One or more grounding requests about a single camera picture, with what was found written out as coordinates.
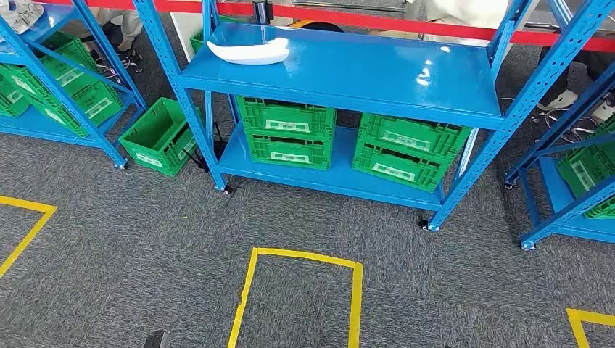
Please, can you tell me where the black barrier post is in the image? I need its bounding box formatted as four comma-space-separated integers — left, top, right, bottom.
252, 0, 274, 25

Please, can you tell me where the translucent white plastic part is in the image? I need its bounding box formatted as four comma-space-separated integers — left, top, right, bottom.
0, 0, 45, 35

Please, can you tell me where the black round stool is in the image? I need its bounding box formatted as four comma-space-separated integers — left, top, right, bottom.
307, 21, 344, 33

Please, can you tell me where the open green plastic crate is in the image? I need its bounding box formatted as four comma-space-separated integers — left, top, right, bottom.
189, 17, 242, 54
117, 97, 200, 178

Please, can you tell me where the red barrier belt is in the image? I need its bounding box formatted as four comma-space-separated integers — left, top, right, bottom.
33, 0, 615, 53

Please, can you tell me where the blue steel shelf rack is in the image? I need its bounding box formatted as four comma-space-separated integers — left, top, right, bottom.
0, 0, 147, 170
504, 62, 615, 252
132, 0, 615, 233

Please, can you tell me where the chrome stool base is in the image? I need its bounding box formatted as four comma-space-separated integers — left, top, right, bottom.
94, 48, 145, 78
530, 107, 601, 145

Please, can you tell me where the white curved plastic part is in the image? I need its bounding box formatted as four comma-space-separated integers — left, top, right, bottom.
206, 36, 291, 66

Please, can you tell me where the seated person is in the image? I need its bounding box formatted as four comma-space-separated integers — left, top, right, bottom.
62, 7, 145, 54
376, 0, 539, 46

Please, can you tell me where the white desk side panel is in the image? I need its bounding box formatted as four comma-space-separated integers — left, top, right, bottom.
169, 12, 212, 63

